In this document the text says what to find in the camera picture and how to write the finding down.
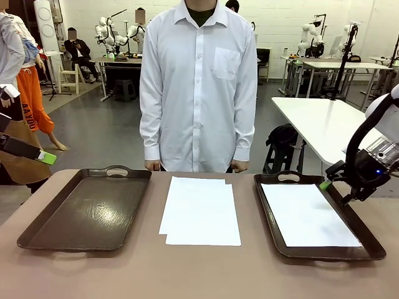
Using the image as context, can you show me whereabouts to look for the seated man in black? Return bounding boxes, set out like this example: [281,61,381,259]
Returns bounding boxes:
[64,27,98,84]

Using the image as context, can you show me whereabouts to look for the person's left hand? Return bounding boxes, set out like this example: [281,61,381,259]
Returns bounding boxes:
[232,160,250,174]

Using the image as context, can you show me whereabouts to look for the mannequin with orange pants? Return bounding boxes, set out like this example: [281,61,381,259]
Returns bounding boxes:
[12,14,68,152]

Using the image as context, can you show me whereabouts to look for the white desk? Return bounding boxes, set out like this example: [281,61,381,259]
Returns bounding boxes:
[271,97,387,175]

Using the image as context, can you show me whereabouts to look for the white folding chair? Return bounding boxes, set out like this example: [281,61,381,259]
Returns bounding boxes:
[58,64,87,93]

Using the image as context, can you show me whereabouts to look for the black plastic stool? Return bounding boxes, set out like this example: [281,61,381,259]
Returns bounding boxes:
[114,79,137,102]

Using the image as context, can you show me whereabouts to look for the standing background person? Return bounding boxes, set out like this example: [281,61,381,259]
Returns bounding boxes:
[134,7,147,26]

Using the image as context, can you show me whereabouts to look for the black backpack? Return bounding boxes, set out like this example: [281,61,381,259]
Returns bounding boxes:
[266,123,302,147]

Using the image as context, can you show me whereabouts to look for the white tower air conditioner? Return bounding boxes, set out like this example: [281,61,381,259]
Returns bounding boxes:
[33,0,62,52]

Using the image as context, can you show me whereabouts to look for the white A4 paper stack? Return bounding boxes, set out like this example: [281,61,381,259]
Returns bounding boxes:
[165,183,243,247]

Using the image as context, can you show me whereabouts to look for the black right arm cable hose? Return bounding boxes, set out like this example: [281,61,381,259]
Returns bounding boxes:
[345,92,399,175]

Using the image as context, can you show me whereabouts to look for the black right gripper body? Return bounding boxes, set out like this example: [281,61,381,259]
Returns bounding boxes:
[345,148,391,200]

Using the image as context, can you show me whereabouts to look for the black office chair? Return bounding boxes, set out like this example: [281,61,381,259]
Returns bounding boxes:
[257,48,272,82]

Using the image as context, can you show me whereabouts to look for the person in white shirt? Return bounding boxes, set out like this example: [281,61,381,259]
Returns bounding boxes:
[139,0,258,174]

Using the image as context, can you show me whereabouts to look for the brown plastic tray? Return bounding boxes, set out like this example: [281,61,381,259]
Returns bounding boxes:
[253,170,387,262]
[17,164,153,252]

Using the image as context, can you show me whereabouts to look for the grey background robot table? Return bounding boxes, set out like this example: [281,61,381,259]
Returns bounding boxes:
[93,56,144,102]

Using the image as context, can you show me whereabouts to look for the white background table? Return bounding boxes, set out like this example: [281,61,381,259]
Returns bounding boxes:
[279,55,344,96]
[302,61,393,98]

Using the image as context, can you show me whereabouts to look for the black floor stand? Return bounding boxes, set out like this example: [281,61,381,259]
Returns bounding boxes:
[39,52,72,102]

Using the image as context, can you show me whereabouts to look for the black tripod pole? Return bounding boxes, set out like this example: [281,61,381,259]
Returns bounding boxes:
[329,23,359,101]

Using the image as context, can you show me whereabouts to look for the person's left forearm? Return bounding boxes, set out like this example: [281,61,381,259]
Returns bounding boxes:
[233,102,258,162]

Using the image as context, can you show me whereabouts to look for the person's right forearm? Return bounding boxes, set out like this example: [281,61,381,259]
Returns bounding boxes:
[139,102,163,161]

